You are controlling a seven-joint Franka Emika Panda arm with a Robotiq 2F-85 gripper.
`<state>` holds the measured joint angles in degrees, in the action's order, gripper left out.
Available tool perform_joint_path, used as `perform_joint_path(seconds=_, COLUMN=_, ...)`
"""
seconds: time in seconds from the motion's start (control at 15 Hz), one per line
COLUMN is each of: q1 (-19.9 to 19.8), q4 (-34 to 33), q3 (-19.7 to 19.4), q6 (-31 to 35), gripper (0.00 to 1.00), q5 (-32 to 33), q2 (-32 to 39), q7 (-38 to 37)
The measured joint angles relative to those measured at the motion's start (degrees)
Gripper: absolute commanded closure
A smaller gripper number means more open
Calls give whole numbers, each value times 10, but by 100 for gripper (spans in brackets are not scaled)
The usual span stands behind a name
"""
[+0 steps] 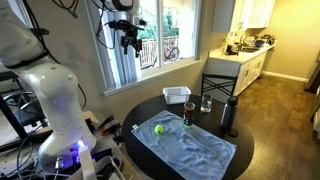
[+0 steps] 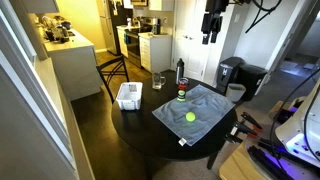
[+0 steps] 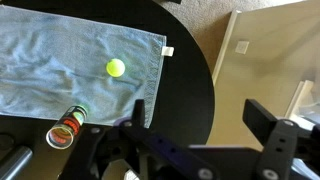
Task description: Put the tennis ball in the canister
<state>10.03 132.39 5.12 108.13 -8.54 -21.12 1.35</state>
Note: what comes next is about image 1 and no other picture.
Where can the clear drinking glass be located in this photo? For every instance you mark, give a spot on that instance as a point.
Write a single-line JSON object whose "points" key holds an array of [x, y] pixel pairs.
{"points": [[206, 103]]}

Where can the white wall cabinets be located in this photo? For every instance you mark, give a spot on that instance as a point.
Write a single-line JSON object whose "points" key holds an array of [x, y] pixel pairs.
{"points": [[246, 13]]}

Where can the round black table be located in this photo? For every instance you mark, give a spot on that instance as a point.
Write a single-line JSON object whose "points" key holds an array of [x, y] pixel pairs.
{"points": [[143, 156]]}

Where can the black bottle cap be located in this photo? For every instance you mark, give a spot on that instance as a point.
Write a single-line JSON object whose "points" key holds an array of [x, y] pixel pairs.
{"points": [[232, 132]]}

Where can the robot mounting cart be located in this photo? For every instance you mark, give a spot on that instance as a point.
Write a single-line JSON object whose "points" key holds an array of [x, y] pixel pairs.
{"points": [[110, 160]]}

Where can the dark red cup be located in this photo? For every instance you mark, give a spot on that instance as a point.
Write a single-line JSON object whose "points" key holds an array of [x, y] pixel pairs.
{"points": [[189, 115]]}

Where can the bicycle outside window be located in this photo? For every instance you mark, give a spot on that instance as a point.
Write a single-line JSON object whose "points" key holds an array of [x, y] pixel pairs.
{"points": [[171, 53]]}

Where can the black camera on stand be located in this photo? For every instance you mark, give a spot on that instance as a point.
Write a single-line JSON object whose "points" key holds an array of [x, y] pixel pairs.
{"points": [[40, 32]]}

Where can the black coffee maker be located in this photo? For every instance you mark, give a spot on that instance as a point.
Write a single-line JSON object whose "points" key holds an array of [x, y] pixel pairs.
{"points": [[230, 48]]}

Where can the dark cooking pot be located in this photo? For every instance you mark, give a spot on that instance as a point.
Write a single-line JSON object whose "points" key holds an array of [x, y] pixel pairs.
{"points": [[268, 39]]}

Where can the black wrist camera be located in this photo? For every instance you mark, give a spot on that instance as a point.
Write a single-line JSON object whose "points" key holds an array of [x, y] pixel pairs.
{"points": [[116, 24]]}

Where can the white vertical blinds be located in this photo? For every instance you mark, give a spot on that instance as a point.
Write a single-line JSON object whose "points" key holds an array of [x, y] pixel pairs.
{"points": [[121, 70]]}

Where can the black metal chair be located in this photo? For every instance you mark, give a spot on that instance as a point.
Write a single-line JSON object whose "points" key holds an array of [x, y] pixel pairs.
{"points": [[218, 85]]}

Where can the yellow-green tennis ball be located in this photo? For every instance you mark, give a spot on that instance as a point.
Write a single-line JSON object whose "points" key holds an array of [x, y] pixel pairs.
{"points": [[159, 129]]}

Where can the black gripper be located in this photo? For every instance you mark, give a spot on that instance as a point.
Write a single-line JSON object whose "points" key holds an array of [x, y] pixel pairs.
{"points": [[132, 32]]}

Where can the light blue towel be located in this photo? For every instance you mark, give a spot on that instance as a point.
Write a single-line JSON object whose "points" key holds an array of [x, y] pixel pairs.
{"points": [[186, 146]]}

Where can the white kitchen counter cabinet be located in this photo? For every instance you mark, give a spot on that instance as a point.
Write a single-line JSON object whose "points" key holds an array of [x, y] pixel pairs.
{"points": [[248, 66]]}

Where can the grey metal water bottle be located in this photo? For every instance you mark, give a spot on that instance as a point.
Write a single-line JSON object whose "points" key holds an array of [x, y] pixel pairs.
{"points": [[229, 113]]}

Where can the black desk frame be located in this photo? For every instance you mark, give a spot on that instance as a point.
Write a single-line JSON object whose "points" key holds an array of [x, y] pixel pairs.
{"points": [[10, 116]]}

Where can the white framed window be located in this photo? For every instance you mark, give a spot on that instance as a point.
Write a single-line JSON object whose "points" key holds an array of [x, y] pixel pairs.
{"points": [[180, 33]]}

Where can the blue bowl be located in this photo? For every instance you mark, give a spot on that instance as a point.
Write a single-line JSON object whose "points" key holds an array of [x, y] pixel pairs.
{"points": [[259, 43]]}

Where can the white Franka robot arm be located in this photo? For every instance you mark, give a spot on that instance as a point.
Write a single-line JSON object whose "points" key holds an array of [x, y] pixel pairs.
{"points": [[56, 93]]}

